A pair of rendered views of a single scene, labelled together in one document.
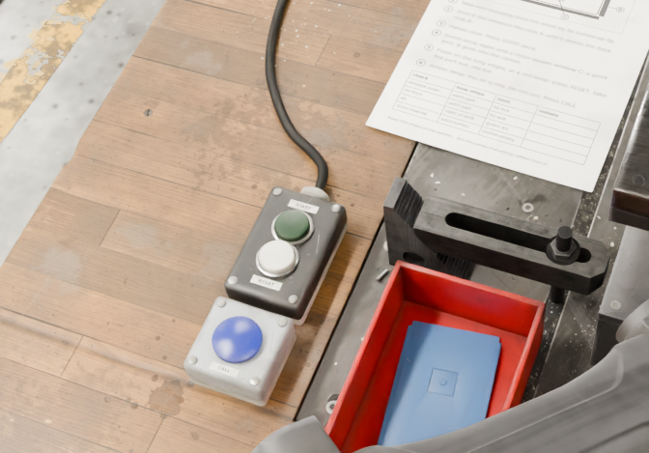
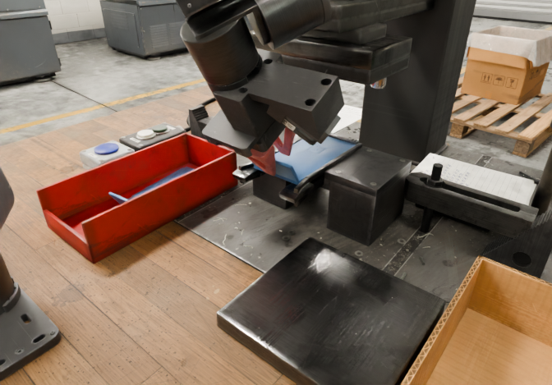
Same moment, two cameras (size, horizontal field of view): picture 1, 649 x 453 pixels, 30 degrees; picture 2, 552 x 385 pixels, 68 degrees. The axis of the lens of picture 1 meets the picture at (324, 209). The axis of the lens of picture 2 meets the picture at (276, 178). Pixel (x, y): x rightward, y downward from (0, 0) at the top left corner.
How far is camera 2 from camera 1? 63 cm
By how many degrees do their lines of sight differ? 28
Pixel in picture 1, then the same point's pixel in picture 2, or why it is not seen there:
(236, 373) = (95, 157)
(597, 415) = not seen: outside the picture
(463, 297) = (207, 153)
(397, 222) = (193, 121)
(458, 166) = not seen: hidden behind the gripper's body
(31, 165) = not seen: hidden behind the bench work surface
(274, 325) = (125, 149)
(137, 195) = (118, 126)
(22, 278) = (55, 135)
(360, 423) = (135, 188)
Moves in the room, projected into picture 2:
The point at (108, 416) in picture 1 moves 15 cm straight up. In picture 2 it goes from (40, 169) to (14, 83)
